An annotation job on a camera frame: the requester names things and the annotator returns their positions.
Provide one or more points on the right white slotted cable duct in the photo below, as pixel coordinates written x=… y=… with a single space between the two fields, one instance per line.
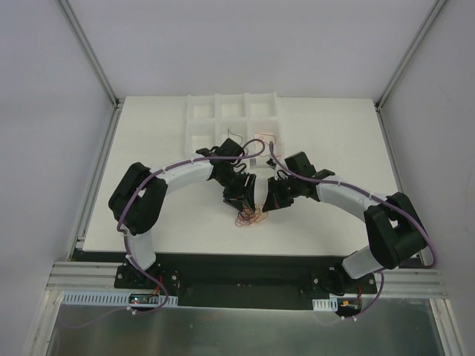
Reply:
x=325 y=305

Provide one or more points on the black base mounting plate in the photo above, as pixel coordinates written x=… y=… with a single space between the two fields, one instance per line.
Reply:
x=246 y=281

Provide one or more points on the white slotted cable duct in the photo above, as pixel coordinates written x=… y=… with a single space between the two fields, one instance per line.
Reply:
x=119 y=299
x=325 y=305

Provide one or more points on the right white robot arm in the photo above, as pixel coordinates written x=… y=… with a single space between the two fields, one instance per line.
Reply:
x=394 y=230

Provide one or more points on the right aluminium frame post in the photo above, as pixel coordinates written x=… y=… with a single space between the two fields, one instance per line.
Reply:
x=421 y=34

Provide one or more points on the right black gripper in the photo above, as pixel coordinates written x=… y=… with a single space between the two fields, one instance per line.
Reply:
x=279 y=191

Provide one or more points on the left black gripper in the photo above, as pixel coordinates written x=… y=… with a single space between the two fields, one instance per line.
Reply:
x=240 y=188

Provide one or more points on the left aluminium frame post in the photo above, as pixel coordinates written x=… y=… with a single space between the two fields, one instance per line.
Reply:
x=88 y=52

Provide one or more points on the aluminium front rail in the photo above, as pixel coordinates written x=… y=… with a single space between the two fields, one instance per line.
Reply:
x=82 y=276

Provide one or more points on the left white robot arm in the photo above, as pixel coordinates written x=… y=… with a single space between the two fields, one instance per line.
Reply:
x=137 y=201

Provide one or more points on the white foam compartment tray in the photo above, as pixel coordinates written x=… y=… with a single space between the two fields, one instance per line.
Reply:
x=210 y=120

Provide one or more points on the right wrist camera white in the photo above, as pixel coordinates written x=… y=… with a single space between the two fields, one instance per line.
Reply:
x=271 y=164

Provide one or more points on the left white slotted cable duct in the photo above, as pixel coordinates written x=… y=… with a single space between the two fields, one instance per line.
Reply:
x=119 y=299

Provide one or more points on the aluminium frame post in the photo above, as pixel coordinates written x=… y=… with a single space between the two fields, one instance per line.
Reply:
x=421 y=34
x=88 y=52

